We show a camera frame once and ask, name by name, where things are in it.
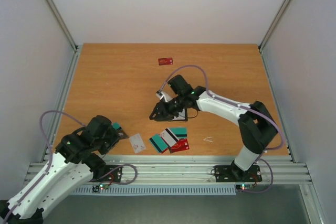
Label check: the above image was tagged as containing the black leather card holder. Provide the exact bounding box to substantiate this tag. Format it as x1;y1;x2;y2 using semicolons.
170;109;188;121

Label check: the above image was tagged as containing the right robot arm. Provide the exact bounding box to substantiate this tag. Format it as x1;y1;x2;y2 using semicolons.
149;74;278;182

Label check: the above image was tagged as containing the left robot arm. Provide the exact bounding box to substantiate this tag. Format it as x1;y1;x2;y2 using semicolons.
1;115;122;223

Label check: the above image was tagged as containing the black VIP card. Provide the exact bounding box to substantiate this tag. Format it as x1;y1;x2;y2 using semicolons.
117;129;129;140

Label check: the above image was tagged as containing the teal card far left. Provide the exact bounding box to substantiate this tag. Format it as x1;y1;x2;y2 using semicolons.
112;122;122;131

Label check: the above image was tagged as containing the white floral VIP card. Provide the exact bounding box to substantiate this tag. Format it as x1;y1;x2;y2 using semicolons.
130;133;146;154

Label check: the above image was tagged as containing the white card with black stripe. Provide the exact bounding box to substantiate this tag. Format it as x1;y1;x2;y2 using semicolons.
159;128;179;147

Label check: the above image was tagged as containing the large teal card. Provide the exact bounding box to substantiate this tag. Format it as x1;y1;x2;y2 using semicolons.
170;127;187;140

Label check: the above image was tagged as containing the teal card with black stripe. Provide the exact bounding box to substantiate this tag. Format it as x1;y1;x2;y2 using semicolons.
149;134;168;153

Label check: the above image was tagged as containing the red card in pile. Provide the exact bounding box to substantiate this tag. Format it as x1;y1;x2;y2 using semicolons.
170;138;190;153

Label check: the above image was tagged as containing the lone red card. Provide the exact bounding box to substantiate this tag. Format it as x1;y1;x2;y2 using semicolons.
158;57;173;66

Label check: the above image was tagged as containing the left controller board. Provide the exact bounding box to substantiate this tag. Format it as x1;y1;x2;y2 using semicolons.
91;184;109;193

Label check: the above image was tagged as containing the controller board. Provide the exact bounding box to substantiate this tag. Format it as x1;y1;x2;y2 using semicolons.
236;184;254;191
91;184;109;193

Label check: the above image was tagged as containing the right controller board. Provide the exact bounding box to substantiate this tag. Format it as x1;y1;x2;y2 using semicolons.
236;184;254;191

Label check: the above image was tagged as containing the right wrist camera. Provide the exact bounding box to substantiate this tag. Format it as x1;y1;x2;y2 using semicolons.
156;90;172;102

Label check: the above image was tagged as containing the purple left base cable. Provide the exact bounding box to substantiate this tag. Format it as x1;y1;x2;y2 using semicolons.
99;164;138;184

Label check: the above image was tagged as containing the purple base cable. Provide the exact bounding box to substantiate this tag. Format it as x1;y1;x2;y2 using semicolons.
99;164;138;184
241;158;274;193

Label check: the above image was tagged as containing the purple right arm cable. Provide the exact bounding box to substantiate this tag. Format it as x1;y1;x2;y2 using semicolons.
157;65;286;154

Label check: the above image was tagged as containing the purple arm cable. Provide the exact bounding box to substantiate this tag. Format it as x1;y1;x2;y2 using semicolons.
157;65;286;154
1;110;89;222

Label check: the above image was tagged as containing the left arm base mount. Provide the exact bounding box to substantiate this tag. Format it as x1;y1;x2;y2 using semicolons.
90;165;122;183

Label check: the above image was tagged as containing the white slotted cable duct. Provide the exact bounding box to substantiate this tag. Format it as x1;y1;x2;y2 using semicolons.
71;185;236;196

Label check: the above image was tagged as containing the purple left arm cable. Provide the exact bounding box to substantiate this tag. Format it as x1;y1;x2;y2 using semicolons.
1;110;89;222

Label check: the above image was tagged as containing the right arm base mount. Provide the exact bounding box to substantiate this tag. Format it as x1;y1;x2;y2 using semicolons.
211;165;262;183

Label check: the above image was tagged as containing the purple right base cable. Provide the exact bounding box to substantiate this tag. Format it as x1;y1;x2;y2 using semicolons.
241;158;274;193

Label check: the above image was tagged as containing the left rear aluminium post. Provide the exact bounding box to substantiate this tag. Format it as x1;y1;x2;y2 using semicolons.
45;0;78;52

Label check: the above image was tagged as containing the aluminium post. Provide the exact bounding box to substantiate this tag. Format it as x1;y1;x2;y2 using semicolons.
258;0;292;53
45;0;78;52

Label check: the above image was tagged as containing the right rear aluminium post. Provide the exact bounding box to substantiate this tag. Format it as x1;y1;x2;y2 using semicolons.
258;0;292;53

